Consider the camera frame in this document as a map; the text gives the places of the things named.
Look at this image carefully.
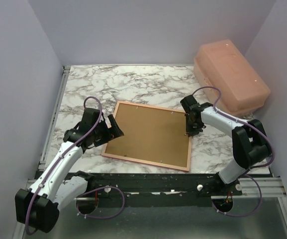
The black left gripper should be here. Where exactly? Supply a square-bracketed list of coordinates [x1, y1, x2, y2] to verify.
[92, 115, 123, 147]

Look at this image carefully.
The pink wooden picture frame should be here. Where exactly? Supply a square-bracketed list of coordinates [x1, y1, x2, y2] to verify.
[100, 100, 192, 172]

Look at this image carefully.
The brown cardboard backing board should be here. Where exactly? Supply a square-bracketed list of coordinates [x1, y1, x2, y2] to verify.
[104, 102, 191, 169]

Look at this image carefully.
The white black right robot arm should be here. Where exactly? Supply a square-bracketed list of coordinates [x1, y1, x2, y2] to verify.
[183, 103, 275, 195]

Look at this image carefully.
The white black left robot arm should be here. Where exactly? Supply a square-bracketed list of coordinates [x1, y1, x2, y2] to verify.
[15, 110, 123, 235]

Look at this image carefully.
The translucent pink plastic box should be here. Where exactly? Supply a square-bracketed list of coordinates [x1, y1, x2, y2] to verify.
[193, 39, 271, 118]

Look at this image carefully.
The aluminium front rail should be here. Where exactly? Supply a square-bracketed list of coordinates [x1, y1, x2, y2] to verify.
[23, 177, 287, 200]

